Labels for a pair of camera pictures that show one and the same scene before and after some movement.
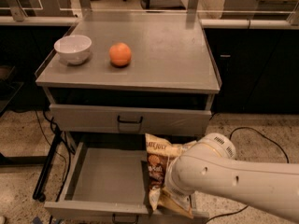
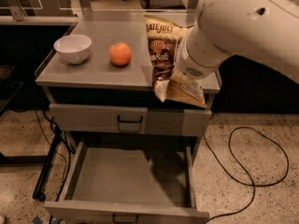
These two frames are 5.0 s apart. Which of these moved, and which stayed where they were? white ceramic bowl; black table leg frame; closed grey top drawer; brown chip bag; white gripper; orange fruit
Moved: white gripper; brown chip bag
Stayed: closed grey top drawer; white ceramic bowl; orange fruit; black table leg frame
